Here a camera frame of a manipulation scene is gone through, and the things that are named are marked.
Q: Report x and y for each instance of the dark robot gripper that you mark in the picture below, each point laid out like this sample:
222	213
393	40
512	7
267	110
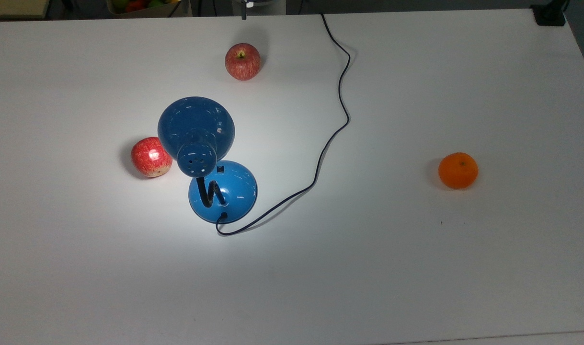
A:
246	2

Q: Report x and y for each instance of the blue desk lamp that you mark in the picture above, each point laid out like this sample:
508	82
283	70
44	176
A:
196	129

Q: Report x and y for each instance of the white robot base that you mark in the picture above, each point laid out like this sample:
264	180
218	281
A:
272	7

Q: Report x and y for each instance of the red apple with stem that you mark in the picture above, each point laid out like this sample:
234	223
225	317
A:
243	62

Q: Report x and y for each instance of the cardboard box of fruit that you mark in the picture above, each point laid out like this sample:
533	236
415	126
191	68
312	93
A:
148	11

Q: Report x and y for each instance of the red fruit in box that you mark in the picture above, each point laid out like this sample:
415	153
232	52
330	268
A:
135	5

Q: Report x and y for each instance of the red apple lying sideways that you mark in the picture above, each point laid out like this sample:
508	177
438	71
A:
148	158

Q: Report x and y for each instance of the light wooden board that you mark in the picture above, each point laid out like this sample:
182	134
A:
14	7

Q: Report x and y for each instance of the orange mandarin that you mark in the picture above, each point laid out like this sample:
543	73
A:
458	170

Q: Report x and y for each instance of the black table clamp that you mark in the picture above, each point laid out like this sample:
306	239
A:
549	14

